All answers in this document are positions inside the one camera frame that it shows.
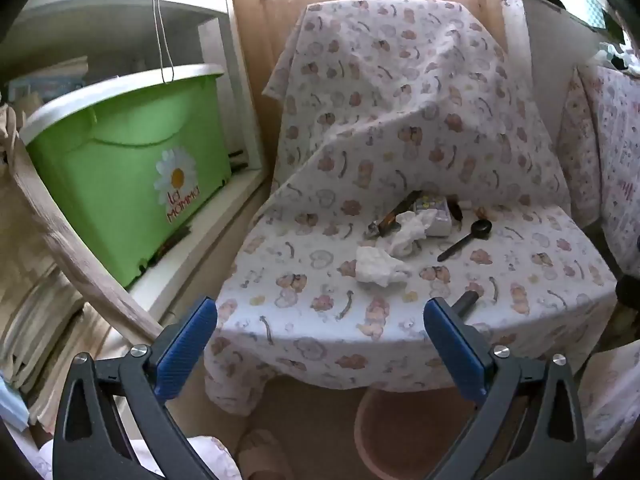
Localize pink waste basket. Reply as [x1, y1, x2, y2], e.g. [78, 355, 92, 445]
[354, 387, 488, 480]

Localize stack of books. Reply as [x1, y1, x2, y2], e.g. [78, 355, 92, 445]
[5, 55, 91, 106]

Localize white tissue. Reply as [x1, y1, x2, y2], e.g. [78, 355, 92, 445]
[355, 246, 413, 288]
[375, 210, 438, 258]

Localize bear printed blanket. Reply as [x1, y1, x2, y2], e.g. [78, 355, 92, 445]
[202, 0, 618, 418]

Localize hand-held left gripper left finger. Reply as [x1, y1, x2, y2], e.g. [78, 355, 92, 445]
[52, 296, 236, 480]

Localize white printed packet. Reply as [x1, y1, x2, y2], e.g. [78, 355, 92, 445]
[412, 195, 451, 237]

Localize green storage box white lid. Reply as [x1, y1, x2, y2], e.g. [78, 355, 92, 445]
[20, 64, 233, 288]

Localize cat printed cloth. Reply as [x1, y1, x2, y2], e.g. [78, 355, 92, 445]
[580, 340, 640, 471]

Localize pink printed blanket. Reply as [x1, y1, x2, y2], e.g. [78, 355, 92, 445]
[555, 62, 640, 281]

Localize white shelf unit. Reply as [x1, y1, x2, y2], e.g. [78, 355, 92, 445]
[0, 0, 271, 321]

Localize beige slipper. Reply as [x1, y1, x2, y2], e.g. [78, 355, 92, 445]
[236, 429, 296, 480]

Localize black plastic spoon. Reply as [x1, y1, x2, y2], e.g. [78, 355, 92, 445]
[437, 219, 493, 262]

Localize short black cylinder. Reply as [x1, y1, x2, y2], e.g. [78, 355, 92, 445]
[450, 290, 482, 318]

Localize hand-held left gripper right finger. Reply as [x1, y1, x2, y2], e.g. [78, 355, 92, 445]
[422, 296, 588, 480]

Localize thin hanging cord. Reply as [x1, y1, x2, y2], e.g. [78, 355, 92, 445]
[150, 0, 176, 83]

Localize wooden plank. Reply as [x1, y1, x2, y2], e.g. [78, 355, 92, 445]
[0, 105, 166, 343]

